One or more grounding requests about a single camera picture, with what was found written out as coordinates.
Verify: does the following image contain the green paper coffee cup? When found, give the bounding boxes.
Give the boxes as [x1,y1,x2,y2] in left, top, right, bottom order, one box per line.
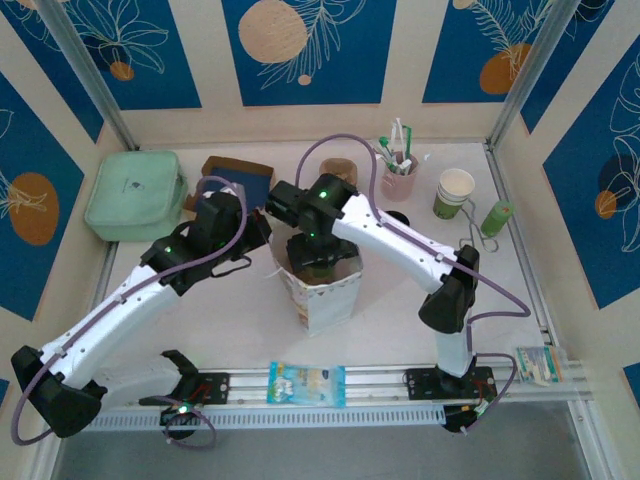
[309,263,337,286]

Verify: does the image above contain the clear plastic straws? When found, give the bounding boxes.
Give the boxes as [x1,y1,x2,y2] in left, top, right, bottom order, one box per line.
[486,0,576,147]

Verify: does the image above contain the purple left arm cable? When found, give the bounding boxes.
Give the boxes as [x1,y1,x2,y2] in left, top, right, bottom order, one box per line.
[10,176,249,452]

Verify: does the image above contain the green cylindrical tube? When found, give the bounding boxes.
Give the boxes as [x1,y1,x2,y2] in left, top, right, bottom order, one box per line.
[480,198,516,239]

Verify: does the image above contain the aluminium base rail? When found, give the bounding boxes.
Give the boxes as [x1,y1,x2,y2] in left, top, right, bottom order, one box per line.
[42,358,594,412]

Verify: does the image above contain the aluminium frame post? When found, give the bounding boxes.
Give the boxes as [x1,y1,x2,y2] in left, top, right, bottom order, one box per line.
[36,0,140,152]

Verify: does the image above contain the mint green zip pouch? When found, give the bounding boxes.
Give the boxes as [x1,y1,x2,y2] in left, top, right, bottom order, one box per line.
[83,149,189,244]

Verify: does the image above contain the stack of green paper cups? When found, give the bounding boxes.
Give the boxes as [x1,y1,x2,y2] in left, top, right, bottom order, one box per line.
[433,167,477,222]

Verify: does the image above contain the white paper gift bag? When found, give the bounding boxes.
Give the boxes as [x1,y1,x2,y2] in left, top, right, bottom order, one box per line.
[268,233,365,338]

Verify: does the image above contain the clear packet with green print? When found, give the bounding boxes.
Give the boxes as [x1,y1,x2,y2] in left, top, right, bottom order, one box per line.
[513,344,569,388]

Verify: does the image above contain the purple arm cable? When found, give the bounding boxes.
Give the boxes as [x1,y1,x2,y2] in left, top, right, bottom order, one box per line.
[10,176,249,452]
[296,133,533,438]

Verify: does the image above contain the metal wire cup rack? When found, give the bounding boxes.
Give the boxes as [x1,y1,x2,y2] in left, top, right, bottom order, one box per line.
[459,196,502,254]

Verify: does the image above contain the blue snack packet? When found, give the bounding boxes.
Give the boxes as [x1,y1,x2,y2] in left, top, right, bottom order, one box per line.
[267,360,348,409]

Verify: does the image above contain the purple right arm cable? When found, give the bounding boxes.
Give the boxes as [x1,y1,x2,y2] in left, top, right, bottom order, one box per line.
[296,133,533,438]

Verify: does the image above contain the white slotted cable duct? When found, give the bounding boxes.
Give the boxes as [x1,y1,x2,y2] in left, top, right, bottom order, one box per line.
[64,402,448,433]

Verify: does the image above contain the brown cardboard tray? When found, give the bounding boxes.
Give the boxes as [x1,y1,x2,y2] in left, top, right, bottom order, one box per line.
[186,155,277,212]

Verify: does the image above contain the stack of pulp cup carriers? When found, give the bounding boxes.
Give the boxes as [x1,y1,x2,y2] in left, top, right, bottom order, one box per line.
[319,156,359,187]

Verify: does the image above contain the stack of blue napkins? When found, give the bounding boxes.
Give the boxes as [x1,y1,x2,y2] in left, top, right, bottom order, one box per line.
[208,166,272,209]

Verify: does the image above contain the pink straw holder cup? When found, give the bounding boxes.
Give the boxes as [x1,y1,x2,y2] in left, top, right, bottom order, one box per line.
[380,159,419,202]

